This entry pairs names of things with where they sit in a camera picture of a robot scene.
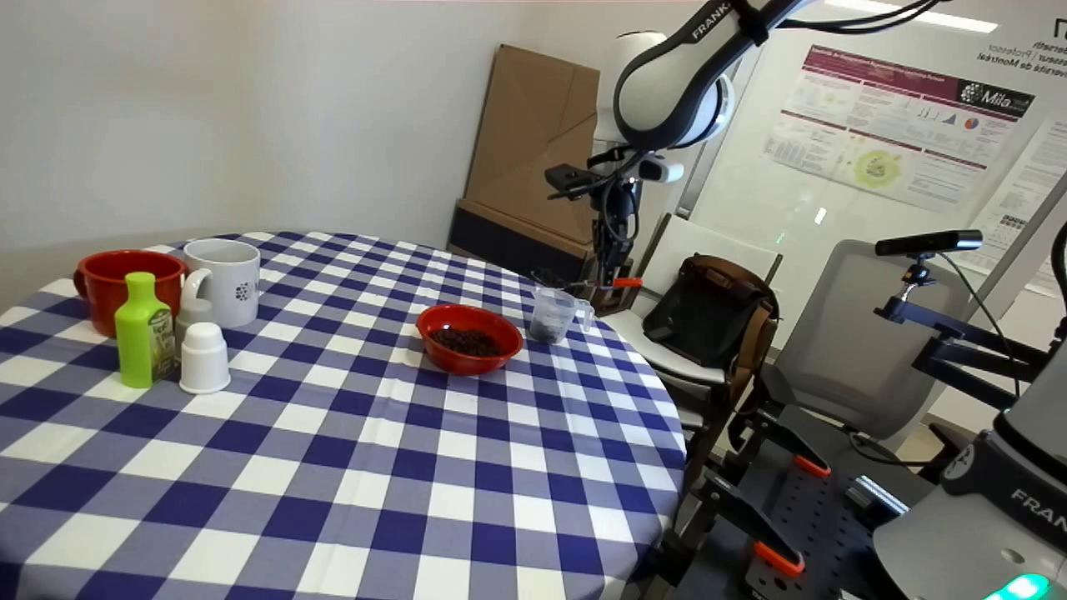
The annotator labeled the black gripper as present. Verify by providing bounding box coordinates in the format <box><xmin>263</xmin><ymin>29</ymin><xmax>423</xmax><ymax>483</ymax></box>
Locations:
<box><xmin>592</xmin><ymin>173</ymin><xmax>645</xmax><ymax>293</ymax></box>

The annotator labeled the orange bowl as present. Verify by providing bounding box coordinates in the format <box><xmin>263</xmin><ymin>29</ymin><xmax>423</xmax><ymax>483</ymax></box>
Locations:
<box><xmin>414</xmin><ymin>302</ymin><xmax>525</xmax><ymax>381</ymax></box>

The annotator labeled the red bowl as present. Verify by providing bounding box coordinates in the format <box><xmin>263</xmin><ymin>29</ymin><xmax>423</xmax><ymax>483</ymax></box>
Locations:
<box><xmin>72</xmin><ymin>247</ymin><xmax>192</xmax><ymax>340</ymax></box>

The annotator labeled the transparent plastic cup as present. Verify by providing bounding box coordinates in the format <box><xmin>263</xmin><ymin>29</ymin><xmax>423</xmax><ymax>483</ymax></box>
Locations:
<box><xmin>524</xmin><ymin>282</ymin><xmax>581</xmax><ymax>346</ymax></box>

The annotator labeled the black office chair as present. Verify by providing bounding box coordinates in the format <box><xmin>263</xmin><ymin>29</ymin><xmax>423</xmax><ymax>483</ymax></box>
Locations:
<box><xmin>641</xmin><ymin>251</ymin><xmax>780</xmax><ymax>375</ymax></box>

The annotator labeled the wooden chair with white seat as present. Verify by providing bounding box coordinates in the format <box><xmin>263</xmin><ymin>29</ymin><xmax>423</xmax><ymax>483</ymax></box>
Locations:
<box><xmin>595</xmin><ymin>210</ymin><xmax>788</xmax><ymax>525</ymax></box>

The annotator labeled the cardboard box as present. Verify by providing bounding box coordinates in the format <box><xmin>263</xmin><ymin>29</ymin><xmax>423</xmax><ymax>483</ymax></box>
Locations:
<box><xmin>461</xmin><ymin>44</ymin><xmax>604</xmax><ymax>252</ymax></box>

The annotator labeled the dark coffee beans pile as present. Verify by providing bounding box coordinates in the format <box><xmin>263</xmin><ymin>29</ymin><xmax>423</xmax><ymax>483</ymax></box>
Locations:
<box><xmin>436</xmin><ymin>323</ymin><xmax>506</xmax><ymax>359</ymax></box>

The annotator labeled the grey office chair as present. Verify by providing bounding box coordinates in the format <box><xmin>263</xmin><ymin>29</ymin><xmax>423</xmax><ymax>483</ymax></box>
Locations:
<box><xmin>763</xmin><ymin>237</ymin><xmax>1004</xmax><ymax>447</ymax></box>

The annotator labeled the poster with magenta header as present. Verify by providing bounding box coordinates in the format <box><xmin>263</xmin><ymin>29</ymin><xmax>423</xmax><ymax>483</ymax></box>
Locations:
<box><xmin>763</xmin><ymin>44</ymin><xmax>1038</xmax><ymax>217</ymax></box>

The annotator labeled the blue white checkered tablecloth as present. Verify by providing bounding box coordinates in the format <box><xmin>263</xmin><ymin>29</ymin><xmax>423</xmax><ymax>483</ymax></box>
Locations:
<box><xmin>0</xmin><ymin>229</ymin><xmax>690</xmax><ymax>600</ymax></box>

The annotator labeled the white mug with red print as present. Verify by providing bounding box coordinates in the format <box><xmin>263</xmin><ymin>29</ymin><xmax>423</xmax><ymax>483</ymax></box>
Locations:
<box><xmin>175</xmin><ymin>237</ymin><xmax>263</xmax><ymax>333</ymax></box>

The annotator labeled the small white bottle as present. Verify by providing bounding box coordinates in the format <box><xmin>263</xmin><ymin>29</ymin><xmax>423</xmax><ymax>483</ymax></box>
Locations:
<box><xmin>175</xmin><ymin>320</ymin><xmax>232</xmax><ymax>395</ymax></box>

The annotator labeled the green bottle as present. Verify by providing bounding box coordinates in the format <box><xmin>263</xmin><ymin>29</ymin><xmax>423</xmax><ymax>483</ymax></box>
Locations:
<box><xmin>114</xmin><ymin>271</ymin><xmax>178</xmax><ymax>390</ymax></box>

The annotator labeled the black clamp with orange handle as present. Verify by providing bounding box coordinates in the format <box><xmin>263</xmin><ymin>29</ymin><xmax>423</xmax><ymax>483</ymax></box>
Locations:
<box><xmin>735</xmin><ymin>409</ymin><xmax>834</xmax><ymax>483</ymax></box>
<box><xmin>698</xmin><ymin>463</ymin><xmax>809</xmax><ymax>584</ymax></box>

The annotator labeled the black stereo camera bar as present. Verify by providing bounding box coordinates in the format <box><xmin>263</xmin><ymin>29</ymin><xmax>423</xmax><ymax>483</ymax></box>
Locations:
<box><xmin>872</xmin><ymin>225</ymin><xmax>988</xmax><ymax>260</ymax></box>

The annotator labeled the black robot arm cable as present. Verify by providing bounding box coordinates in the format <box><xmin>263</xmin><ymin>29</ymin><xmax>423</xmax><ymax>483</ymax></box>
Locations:
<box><xmin>763</xmin><ymin>0</ymin><xmax>945</xmax><ymax>36</ymax></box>

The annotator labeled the black camera stand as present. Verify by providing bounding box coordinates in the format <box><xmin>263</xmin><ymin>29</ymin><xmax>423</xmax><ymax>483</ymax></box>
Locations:
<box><xmin>875</xmin><ymin>252</ymin><xmax>1059</xmax><ymax>413</ymax></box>

